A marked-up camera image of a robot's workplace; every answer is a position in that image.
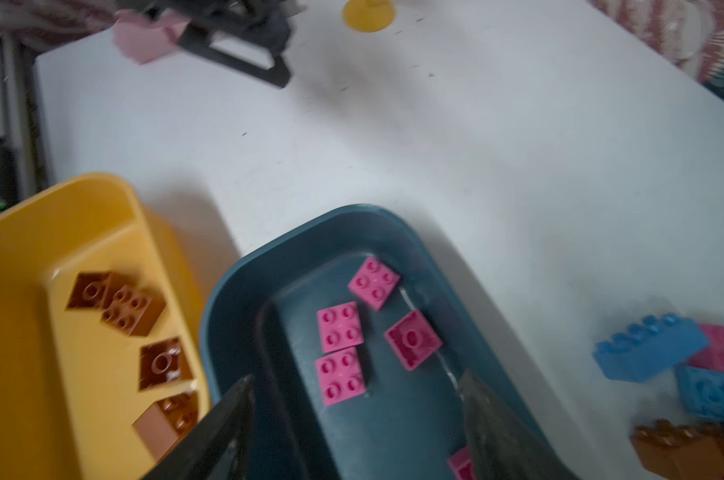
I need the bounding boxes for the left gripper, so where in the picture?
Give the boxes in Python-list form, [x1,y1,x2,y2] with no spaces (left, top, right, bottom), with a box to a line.
[116,0,305,88]

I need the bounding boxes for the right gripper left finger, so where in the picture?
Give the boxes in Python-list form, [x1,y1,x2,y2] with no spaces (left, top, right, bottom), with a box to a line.
[144,374,255,480]

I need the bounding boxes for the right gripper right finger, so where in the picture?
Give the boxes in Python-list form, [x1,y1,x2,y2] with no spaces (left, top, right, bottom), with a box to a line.
[459,371,577,480]

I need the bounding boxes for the brown lego brick small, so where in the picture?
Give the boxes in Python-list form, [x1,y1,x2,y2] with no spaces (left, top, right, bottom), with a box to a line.
[133,392,199,462]

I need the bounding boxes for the pink lego brick front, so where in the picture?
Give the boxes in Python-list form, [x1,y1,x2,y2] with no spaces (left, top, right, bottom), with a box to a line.
[384,309,443,371]

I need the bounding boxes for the small pink lego brick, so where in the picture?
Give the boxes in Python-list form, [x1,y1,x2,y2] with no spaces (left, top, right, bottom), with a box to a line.
[315,347,367,406]

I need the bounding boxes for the brown lego brick front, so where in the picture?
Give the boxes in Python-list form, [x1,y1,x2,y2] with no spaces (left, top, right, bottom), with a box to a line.
[101,285,166,337]

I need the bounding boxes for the brown lego brick group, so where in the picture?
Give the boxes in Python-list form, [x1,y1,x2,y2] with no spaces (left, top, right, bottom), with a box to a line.
[630,419,724,480]

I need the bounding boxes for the blue lego brick group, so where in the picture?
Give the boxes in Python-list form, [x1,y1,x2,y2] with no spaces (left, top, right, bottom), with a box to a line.
[675,365,724,421]

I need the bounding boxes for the pink lego brick group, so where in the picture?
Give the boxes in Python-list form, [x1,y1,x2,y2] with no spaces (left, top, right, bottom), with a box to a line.
[688,324,724,372]

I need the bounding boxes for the yellow plastic goblet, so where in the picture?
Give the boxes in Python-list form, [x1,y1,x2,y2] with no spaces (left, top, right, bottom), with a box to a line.
[342,0,396,33]

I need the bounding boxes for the pink tongs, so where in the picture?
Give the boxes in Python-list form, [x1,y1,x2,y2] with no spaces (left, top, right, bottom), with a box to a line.
[111,9,190,65]

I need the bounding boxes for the dark teal tray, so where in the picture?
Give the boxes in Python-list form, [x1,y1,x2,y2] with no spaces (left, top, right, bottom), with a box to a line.
[200,205,541,479]

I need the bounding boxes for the left yellow tray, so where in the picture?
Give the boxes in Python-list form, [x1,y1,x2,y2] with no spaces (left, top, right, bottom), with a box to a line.
[0,174,211,479]

